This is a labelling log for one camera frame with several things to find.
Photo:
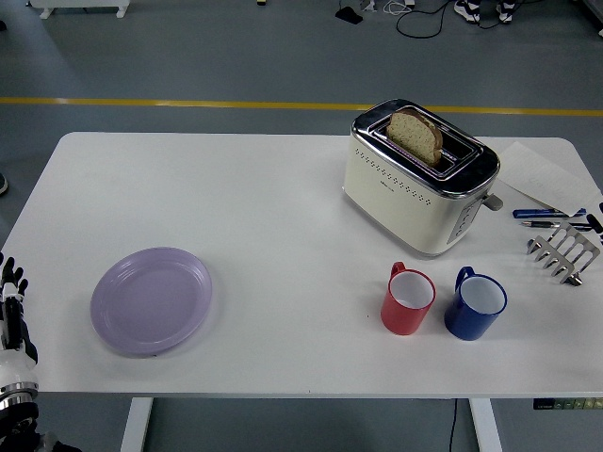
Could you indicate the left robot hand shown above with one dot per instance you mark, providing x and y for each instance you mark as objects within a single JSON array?
[{"x": 14, "y": 362}]

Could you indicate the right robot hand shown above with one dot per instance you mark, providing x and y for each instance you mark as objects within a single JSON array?
[{"x": 598, "y": 223}]

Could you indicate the purple plastic plate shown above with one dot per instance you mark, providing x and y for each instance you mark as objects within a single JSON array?
[{"x": 151, "y": 303}]

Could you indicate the brown bread slice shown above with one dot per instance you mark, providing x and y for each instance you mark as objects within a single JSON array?
[{"x": 414, "y": 134}]

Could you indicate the metal toast rack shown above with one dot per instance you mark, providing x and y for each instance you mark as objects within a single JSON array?
[{"x": 567, "y": 249}]

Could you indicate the black pen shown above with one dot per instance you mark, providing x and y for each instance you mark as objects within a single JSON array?
[{"x": 546, "y": 224}]

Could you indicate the blue pen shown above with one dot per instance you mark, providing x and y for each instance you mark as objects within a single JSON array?
[{"x": 537, "y": 213}]

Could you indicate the white paper sheet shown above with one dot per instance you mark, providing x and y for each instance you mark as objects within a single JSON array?
[{"x": 542, "y": 174}]

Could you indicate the white table leg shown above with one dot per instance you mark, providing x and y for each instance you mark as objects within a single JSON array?
[
  {"x": 135, "y": 426},
  {"x": 485, "y": 426}
]

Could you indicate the blue enamel mug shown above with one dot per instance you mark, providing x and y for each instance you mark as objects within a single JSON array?
[{"x": 466, "y": 325}]

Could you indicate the dark shoe at edge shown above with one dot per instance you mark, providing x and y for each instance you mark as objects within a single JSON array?
[{"x": 3, "y": 183}]

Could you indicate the table height control panel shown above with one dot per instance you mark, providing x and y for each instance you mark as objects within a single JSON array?
[{"x": 565, "y": 404}]

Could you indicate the cream and chrome toaster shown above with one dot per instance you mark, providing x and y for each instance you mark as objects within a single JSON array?
[{"x": 400, "y": 207}]

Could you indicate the red enamel mug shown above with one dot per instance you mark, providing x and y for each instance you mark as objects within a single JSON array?
[{"x": 402, "y": 320}]

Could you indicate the person's black white shoe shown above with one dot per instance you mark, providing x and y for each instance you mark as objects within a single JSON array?
[
  {"x": 505, "y": 10},
  {"x": 467, "y": 10}
]

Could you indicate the black foot pedal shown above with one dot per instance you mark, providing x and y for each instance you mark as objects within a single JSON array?
[{"x": 348, "y": 15}]

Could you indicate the white furniture base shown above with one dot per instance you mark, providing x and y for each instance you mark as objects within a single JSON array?
[{"x": 80, "y": 4}]

